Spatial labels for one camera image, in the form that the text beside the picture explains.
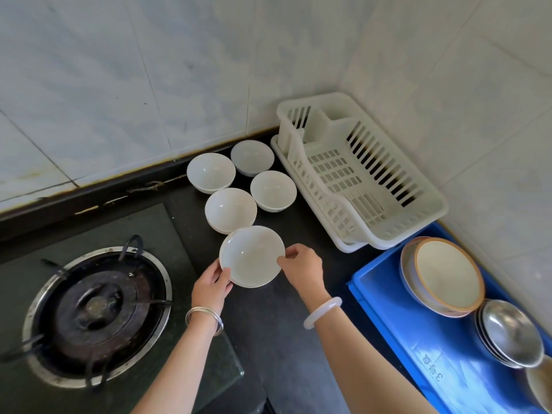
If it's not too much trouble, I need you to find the person's right hand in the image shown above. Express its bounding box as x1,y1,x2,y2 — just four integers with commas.
277,243,331,308

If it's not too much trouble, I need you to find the stainless steel bowl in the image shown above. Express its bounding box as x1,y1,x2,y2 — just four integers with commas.
480,299,545,369
473,307,524,370

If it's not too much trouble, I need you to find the grey metal bowl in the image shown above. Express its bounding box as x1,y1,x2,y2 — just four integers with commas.
523,355,552,413

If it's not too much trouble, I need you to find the white jade bangle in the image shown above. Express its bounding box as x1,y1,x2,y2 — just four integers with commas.
303,297,343,331

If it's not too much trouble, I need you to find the black pan support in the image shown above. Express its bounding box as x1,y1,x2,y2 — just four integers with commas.
0,234,173,392

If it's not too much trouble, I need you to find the blue plastic crate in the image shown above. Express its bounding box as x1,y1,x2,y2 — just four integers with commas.
347,221,552,414

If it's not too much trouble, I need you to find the person's right forearm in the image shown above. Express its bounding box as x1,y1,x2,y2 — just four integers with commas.
307,304,438,414

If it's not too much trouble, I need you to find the white plastic dish rack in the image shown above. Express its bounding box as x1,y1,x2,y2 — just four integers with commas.
276,92,449,250

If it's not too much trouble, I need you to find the round gas burner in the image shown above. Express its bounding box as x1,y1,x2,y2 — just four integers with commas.
22,246,173,390

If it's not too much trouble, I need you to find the brown-rimmed ceramic bowl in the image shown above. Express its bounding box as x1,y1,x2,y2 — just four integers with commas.
415,237,486,314
399,235,476,319

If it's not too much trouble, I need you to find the glass-top gas stove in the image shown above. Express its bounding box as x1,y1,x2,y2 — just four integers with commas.
0,203,245,414

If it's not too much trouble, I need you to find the shallow white ceramic bowl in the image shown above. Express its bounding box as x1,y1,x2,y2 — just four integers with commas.
218,225,286,289

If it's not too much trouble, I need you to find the person's left forearm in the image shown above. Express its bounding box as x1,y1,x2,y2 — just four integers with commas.
131,315,225,414

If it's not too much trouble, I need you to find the person's left hand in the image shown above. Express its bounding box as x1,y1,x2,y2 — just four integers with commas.
191,258,234,317

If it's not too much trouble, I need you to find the silver wrist bracelet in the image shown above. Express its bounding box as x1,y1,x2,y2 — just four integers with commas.
185,306,224,337

